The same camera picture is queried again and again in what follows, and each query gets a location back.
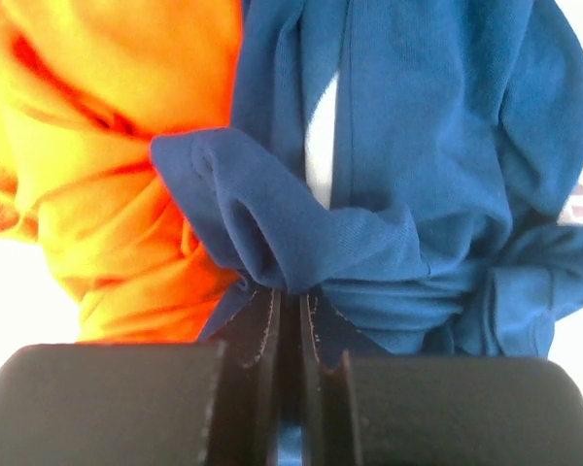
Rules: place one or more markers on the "blue printed t shirt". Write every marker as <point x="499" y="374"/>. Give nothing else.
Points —
<point x="409" y="158"/>

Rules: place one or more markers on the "orange t shirt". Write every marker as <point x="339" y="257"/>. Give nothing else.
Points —
<point x="84" y="88"/>

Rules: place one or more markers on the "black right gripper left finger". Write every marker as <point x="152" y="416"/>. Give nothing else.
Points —
<point x="207" y="403"/>

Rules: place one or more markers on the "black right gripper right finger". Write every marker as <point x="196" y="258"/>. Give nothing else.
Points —
<point x="364" y="406"/>

